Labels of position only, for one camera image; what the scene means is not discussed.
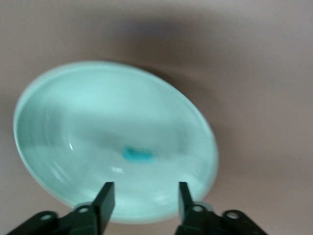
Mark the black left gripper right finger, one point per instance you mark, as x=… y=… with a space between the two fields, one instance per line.
x=185 y=210

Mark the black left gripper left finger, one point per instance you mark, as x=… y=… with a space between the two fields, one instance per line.
x=105 y=208

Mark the cyan foam letter j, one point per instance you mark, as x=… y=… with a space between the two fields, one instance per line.
x=138 y=155

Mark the green plate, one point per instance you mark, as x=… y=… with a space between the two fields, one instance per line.
x=97 y=122

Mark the brown table cover sheet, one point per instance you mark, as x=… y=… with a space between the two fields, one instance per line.
x=244 y=49

